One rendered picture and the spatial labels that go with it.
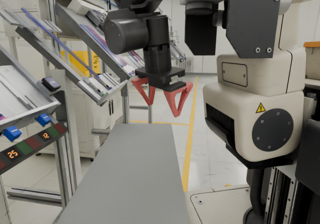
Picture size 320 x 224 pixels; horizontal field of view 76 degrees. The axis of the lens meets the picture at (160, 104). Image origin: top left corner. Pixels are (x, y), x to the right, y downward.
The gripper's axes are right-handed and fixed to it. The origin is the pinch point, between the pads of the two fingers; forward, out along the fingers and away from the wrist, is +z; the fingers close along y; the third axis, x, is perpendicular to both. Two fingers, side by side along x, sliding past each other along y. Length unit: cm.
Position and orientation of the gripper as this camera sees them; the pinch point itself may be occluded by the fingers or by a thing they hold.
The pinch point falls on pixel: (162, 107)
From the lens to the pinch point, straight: 48.4
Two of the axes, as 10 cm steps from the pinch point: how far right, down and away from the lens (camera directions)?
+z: 1.0, 9.0, 4.2
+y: 6.4, 2.6, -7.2
